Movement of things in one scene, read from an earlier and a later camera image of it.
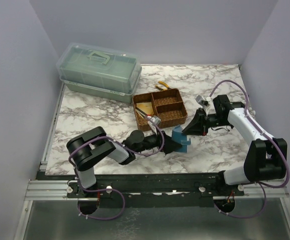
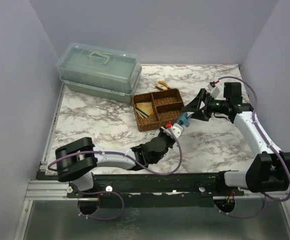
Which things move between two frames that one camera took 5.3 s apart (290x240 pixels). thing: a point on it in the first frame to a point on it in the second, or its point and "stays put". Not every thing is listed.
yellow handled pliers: [162, 86] stays put
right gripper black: [204, 121] to [206, 105]
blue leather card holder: [177, 136] to [184, 119]
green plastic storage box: [110, 72] stays put
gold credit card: [146, 107] stays put
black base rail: [157, 190] stays put
